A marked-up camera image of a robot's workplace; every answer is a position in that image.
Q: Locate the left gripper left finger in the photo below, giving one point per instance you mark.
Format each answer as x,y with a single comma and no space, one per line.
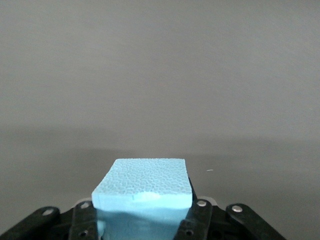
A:
50,225

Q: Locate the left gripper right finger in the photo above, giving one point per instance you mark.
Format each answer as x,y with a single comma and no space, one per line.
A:
225,225

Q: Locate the light blue foam block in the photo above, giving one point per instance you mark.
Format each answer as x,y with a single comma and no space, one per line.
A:
142,180

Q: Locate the dark grey table mat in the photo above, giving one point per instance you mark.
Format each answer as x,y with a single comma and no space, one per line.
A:
160,75

